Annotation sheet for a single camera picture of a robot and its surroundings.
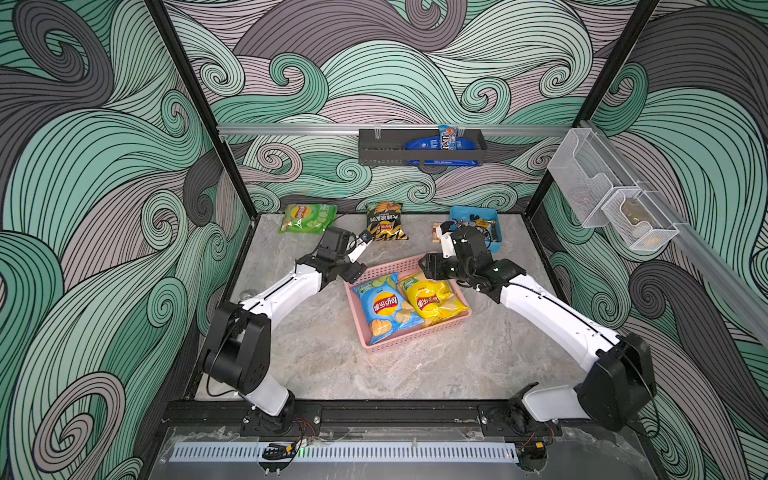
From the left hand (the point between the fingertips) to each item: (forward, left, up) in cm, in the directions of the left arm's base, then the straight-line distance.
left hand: (351, 252), depth 90 cm
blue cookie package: (+28, -26, +21) cm, 43 cm away
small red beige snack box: (-6, -23, +14) cm, 28 cm away
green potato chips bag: (+23, +18, -9) cm, 31 cm away
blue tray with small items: (+27, -52, -13) cm, 60 cm away
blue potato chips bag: (-16, -11, -8) cm, 21 cm away
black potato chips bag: (+22, -11, -9) cm, 26 cm away
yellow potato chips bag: (-11, -25, -9) cm, 29 cm away
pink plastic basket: (+2, -17, -12) cm, 21 cm away
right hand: (-6, -24, +4) cm, 25 cm away
